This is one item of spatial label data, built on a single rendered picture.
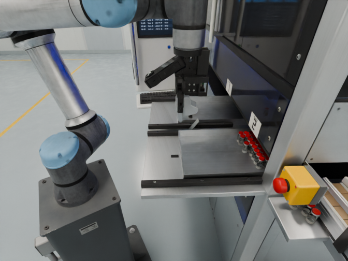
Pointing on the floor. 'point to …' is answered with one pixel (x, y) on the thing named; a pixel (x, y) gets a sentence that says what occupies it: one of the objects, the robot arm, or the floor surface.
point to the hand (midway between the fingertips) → (178, 118)
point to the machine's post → (301, 118)
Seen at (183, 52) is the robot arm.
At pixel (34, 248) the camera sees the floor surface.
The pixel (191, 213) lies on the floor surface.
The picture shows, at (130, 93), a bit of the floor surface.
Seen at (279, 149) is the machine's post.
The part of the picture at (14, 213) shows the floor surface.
